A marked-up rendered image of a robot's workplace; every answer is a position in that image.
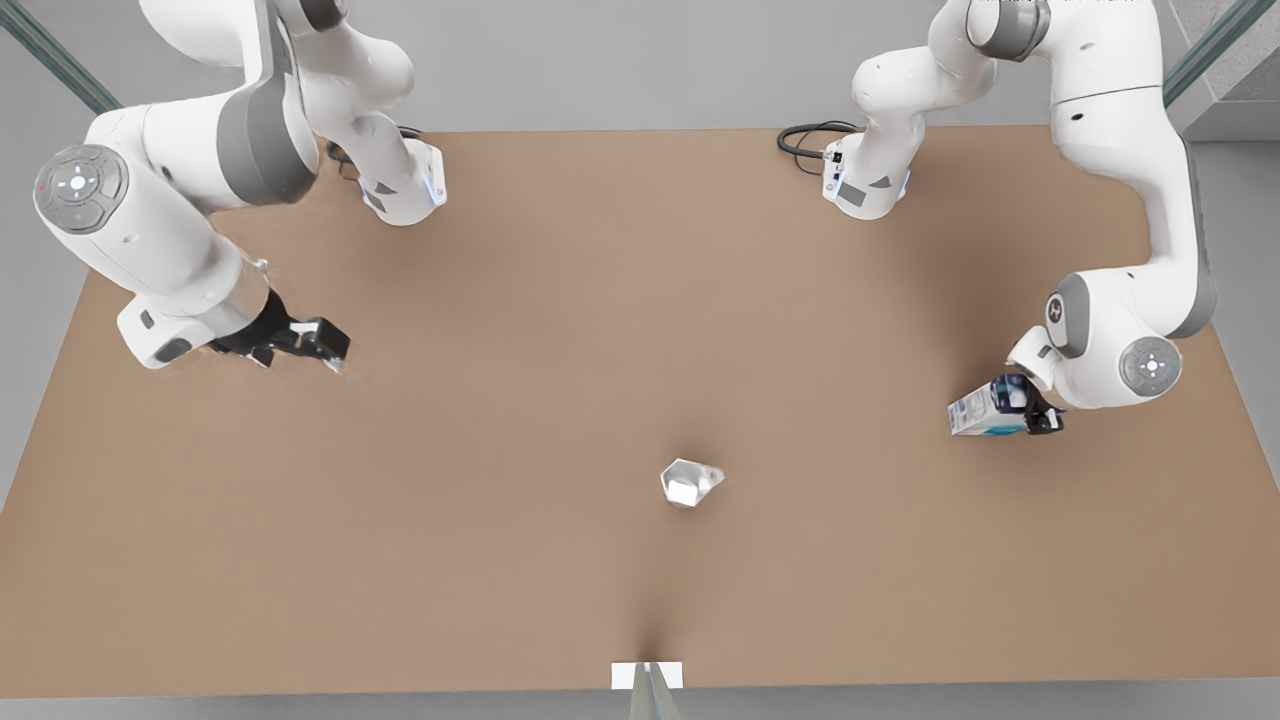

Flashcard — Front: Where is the silver frame post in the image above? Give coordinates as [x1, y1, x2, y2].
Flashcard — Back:
[0, 0, 124, 115]
[629, 664, 683, 720]
[1162, 0, 1280, 108]

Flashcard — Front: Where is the white blue printed carton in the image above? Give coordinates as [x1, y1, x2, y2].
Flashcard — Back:
[947, 374, 1033, 439]

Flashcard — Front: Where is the clear glass cup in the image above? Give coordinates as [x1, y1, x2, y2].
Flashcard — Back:
[660, 457, 726, 510]

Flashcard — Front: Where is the black cable loop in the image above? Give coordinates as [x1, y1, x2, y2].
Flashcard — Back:
[324, 124, 425, 183]
[777, 120, 863, 177]

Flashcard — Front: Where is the white post foot plate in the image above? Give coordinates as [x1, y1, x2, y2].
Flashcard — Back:
[611, 661, 686, 692]

